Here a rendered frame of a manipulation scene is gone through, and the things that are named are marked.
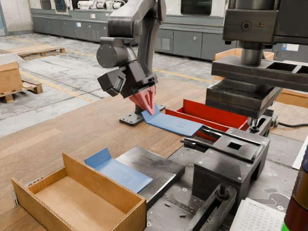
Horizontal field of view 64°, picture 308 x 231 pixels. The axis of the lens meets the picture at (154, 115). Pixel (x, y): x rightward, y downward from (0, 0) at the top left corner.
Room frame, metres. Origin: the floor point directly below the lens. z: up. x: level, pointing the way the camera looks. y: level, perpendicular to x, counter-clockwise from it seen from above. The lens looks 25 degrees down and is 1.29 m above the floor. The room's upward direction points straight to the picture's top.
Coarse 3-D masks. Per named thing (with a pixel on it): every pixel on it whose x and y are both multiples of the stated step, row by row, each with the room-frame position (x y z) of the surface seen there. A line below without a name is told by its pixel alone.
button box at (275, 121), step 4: (276, 116) 0.75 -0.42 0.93; (272, 120) 0.72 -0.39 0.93; (276, 120) 0.73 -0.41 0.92; (272, 124) 0.72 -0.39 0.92; (276, 124) 0.73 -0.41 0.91; (280, 124) 0.73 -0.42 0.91; (284, 124) 0.72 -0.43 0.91; (288, 124) 0.72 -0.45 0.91; (300, 124) 0.73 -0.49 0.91; (304, 124) 0.74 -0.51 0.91
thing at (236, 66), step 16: (256, 48) 0.44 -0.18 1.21; (224, 64) 0.45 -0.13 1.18; (240, 64) 0.45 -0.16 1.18; (256, 64) 0.45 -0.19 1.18; (272, 64) 0.46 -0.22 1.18; (288, 64) 0.45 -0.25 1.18; (224, 80) 0.44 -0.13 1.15; (240, 80) 0.43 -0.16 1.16; (256, 80) 0.42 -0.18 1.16; (272, 80) 0.40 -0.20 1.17; (288, 80) 0.39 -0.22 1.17; (304, 80) 0.37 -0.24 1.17; (208, 96) 0.43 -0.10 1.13; (224, 96) 0.41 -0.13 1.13; (240, 96) 0.39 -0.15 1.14; (256, 96) 0.39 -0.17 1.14; (272, 96) 0.44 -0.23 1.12; (240, 112) 0.39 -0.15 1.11; (256, 112) 0.38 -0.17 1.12
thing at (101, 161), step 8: (104, 152) 0.52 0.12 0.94; (88, 160) 0.48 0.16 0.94; (96, 160) 0.49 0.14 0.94; (104, 160) 0.50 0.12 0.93; (112, 160) 0.51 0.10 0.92; (96, 168) 0.48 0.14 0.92; (104, 168) 0.48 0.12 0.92; (112, 168) 0.48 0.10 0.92; (120, 168) 0.48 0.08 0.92; (128, 168) 0.48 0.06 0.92; (112, 176) 0.45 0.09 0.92; (120, 176) 0.45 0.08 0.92; (136, 176) 0.45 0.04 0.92; (144, 176) 0.45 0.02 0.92; (128, 184) 0.42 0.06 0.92; (136, 184) 0.42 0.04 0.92; (144, 184) 0.42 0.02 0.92; (136, 192) 0.39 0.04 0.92
